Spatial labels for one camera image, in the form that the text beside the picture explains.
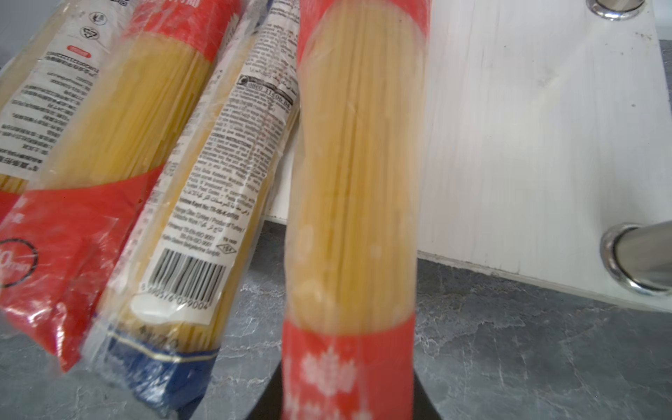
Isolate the white two-tier shelf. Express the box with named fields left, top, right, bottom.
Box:
left=264, top=0, right=672, bottom=314

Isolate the red spaghetti bag white label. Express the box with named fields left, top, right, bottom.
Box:
left=1, top=0, right=138, bottom=215

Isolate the red Barilla spaghetti bag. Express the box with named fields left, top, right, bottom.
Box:
left=282, top=1, right=432, bottom=419

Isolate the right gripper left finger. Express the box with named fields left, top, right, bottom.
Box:
left=246, top=362, right=284, bottom=420

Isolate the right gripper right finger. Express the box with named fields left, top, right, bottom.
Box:
left=412, top=372, right=442, bottom=420

